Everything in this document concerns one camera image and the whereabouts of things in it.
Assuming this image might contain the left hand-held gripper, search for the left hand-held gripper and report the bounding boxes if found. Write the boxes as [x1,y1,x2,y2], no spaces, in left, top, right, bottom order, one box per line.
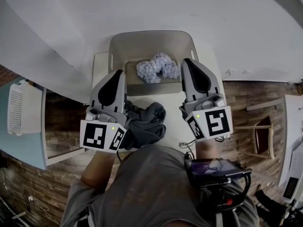
[80,70,131,154]

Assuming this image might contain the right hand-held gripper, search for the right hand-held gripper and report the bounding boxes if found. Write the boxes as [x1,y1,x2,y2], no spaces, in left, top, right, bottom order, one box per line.
[179,58,234,142]

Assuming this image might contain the dark grey garment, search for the dark grey garment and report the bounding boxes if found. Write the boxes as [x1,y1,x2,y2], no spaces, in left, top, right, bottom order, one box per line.
[118,99,167,150]

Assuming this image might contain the blue white checked clothes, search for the blue white checked clothes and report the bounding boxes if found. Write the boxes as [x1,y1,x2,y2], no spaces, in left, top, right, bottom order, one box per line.
[136,52,180,84]

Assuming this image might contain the grey plastic laundry basket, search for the grey plastic laundry basket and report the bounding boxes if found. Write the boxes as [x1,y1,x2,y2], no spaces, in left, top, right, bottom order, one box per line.
[108,30,199,96]

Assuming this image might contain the person's right forearm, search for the person's right forearm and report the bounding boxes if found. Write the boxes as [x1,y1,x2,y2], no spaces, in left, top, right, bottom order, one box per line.
[195,138,221,160]

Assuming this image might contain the person's left forearm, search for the person's left forearm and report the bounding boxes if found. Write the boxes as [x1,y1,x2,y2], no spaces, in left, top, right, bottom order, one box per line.
[80,149,119,193]

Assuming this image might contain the wooden chair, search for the wooden chair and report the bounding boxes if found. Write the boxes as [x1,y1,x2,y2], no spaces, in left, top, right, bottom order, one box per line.
[233,97,285,160]

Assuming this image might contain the black phone with lit screen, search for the black phone with lit screen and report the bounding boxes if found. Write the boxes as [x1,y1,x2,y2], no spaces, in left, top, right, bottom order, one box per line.
[184,158,253,181]

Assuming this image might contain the white perforated plastic basket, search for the white perforated plastic basket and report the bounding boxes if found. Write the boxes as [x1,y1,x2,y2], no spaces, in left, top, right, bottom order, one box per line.
[7,79,43,136]

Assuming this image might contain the person's grey shirt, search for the person's grey shirt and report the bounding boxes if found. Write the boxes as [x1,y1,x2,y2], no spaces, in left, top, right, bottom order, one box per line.
[60,145,260,227]

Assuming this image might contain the white machine with display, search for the white machine with display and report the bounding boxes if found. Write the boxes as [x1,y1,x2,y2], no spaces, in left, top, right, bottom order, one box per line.
[281,136,303,204]

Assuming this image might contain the black metal rack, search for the black metal rack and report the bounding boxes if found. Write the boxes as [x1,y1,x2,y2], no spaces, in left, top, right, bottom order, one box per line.
[0,195,30,227]

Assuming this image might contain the black cable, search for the black cable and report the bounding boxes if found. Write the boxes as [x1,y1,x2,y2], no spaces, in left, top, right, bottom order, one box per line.
[178,135,225,155]

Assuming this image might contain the light blue table white frame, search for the light blue table white frame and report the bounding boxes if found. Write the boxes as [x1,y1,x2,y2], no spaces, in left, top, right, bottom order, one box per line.
[0,78,86,171]

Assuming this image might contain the black harness mount with cables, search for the black harness mount with cables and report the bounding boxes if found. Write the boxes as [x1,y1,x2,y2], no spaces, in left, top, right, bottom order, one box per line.
[189,171,253,212]

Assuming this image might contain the white cable with plug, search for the white cable with plug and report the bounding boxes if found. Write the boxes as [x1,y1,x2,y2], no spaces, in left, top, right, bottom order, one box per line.
[27,195,52,219]

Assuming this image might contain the black camera equipment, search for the black camera equipment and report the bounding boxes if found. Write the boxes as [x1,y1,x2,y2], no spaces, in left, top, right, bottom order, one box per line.
[254,189,303,227]

